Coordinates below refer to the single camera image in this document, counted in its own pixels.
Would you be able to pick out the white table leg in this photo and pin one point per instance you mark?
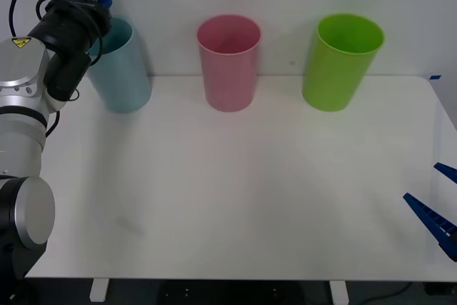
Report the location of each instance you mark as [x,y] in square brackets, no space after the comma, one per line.
[98,290]
[338,291]

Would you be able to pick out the green plastic bin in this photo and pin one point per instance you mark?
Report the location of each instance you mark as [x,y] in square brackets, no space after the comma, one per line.
[332,80]

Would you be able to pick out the pink plastic bin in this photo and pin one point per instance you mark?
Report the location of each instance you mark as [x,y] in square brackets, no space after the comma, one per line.
[230,80]

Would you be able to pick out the pale blue plastic bin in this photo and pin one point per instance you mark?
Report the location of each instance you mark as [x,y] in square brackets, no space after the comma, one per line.
[123,76]

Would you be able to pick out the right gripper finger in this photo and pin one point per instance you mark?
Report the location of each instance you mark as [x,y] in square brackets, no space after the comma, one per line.
[448,171]
[430,217]

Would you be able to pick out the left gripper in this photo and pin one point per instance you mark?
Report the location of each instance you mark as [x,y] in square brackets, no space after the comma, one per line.
[98,17]

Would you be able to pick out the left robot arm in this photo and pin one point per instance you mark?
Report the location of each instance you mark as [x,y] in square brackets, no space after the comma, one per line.
[21,123]

